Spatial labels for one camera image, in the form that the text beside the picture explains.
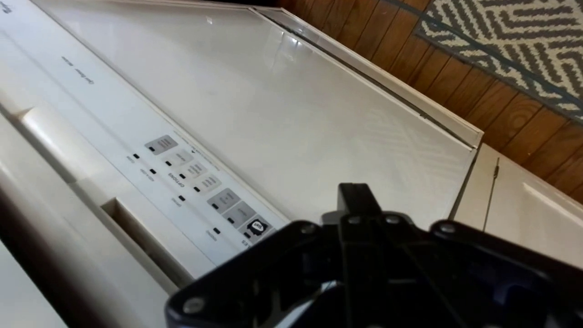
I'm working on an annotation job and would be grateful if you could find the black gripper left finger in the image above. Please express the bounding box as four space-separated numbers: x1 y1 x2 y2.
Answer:
163 182 362 328

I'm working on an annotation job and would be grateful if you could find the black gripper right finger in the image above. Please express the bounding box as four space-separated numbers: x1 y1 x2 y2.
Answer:
358 182 583 328

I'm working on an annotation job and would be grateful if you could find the white dishwasher door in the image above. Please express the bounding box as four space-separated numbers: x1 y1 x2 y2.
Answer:
0 0 486 328

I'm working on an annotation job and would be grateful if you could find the white base cabinet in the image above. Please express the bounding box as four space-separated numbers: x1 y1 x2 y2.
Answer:
451 142 583 269

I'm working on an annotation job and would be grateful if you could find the grey patterned rug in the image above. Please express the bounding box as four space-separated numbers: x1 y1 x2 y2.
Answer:
413 0 583 124

